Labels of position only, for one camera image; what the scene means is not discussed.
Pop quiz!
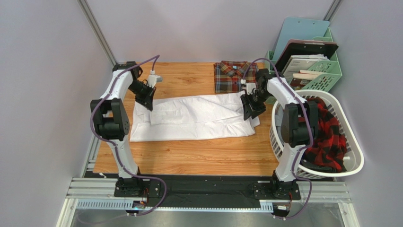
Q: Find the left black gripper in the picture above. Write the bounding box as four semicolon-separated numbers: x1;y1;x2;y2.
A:
128;80;157;111

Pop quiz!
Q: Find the white long sleeve shirt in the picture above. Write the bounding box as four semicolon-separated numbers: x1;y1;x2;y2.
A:
130;92;260;142

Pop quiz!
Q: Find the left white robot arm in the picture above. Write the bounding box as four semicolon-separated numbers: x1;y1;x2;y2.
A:
90;61;158;193

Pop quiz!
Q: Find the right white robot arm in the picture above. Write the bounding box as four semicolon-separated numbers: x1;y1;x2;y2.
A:
241;69;318;192

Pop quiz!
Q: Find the folded plaid shirt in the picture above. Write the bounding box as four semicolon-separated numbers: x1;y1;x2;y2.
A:
213;61;259;94

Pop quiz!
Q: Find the dark red book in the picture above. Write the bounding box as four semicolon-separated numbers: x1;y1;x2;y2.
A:
289;70;324;90

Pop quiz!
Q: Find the white booklet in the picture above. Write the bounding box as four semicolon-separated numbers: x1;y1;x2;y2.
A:
282;54;329;83

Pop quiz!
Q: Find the black clipboard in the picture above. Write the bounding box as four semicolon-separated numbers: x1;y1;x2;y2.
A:
275;39;339;82

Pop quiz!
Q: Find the green desk organizer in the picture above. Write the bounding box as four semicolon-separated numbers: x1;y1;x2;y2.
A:
265;28;342;104

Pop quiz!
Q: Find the red black plaid shirt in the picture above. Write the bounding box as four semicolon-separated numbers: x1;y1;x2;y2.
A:
300;98;347;173

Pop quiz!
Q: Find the blue clipboard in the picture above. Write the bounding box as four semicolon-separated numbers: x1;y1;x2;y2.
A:
272;17;330;61

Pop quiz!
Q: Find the white laundry basket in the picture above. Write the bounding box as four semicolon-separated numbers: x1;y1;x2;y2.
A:
270;90;364;179

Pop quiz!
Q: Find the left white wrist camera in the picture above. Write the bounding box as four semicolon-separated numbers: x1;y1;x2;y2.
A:
146;70;163;88

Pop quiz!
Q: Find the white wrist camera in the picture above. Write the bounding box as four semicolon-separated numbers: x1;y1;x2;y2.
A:
146;70;163;88
240;79;256;95

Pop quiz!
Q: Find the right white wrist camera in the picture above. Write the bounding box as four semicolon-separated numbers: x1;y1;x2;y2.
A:
240;79;256;95

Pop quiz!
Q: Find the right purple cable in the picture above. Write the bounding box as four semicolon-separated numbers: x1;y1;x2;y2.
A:
242;57;315;220

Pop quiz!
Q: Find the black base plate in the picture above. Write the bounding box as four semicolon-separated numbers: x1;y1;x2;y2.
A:
83;170;301;209

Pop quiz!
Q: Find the aluminium frame rail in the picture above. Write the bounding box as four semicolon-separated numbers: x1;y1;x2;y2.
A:
56;63;361;227

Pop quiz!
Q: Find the white slotted cable duct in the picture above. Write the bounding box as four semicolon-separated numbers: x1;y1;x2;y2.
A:
75;199;274;213

